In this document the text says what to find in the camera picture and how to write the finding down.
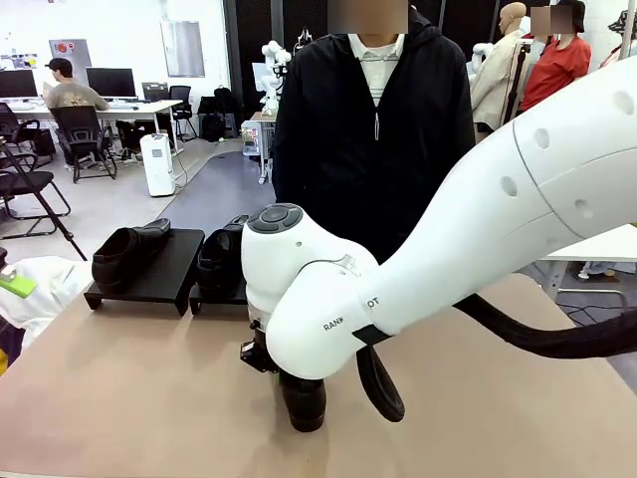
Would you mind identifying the black backpack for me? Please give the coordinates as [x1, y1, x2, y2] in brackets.
[213, 86, 239, 117]
[200, 113, 226, 143]

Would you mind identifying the large black leather shoe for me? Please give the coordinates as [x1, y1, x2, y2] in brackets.
[196, 214, 250, 303]

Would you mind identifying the black tripod leg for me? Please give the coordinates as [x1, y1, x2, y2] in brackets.
[0, 138, 89, 263]

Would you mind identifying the black folding chair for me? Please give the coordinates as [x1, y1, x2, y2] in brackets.
[0, 152, 72, 239]

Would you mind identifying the white background table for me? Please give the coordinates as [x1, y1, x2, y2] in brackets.
[536, 223, 637, 300]

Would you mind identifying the mannequin in red t-shirt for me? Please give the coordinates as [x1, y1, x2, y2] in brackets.
[517, 0, 593, 114]

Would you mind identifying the black mesh office chair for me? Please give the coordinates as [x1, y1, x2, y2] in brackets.
[0, 102, 54, 165]
[49, 105, 118, 184]
[168, 85, 199, 144]

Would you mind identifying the person's right forearm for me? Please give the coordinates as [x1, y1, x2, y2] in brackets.
[272, 163, 301, 215]

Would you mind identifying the small black leather shoe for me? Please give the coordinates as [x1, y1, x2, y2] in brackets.
[279, 370, 328, 433]
[92, 217, 173, 296]

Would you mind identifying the long white office desk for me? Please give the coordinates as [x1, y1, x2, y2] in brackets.
[0, 98, 184, 170]

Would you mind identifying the mannequin in beige coat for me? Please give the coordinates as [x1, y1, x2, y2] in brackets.
[470, 2, 531, 145]

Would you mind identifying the black floor cable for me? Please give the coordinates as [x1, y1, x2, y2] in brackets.
[561, 293, 629, 328]

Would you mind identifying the person in black jacket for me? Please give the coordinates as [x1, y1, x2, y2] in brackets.
[271, 7, 477, 265]

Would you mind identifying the purple yellow object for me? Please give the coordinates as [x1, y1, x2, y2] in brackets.
[0, 316, 26, 377]

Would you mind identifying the grey board with red circle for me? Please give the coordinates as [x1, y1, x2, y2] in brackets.
[49, 38, 94, 71]

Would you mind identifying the seated person with cap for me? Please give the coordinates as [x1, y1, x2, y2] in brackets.
[42, 57, 110, 114]

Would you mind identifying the black desktop printer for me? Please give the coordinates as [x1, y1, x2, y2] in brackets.
[141, 82, 170, 104]

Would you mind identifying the white air purifier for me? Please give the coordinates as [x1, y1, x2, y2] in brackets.
[138, 132, 177, 198]

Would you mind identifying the cart with colourful lights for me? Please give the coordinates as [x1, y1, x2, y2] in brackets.
[241, 119, 275, 160]

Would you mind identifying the black camera tripod pole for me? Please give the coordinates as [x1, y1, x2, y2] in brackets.
[502, 43, 530, 125]

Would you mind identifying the black computer monitor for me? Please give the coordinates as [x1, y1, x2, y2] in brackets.
[86, 67, 137, 100]
[0, 69, 39, 100]

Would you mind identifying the black metal shoe stand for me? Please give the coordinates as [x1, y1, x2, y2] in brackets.
[188, 229, 250, 316]
[83, 227, 206, 316]

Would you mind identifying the small white background robot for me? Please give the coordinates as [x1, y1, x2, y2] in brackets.
[261, 39, 293, 119]

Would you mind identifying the clothes rack with garments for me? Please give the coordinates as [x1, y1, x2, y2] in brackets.
[599, 7, 637, 69]

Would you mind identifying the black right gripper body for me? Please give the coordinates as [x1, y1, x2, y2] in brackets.
[240, 321, 280, 374]

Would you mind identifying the grey wall panel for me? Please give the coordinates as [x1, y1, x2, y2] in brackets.
[161, 20, 206, 79]

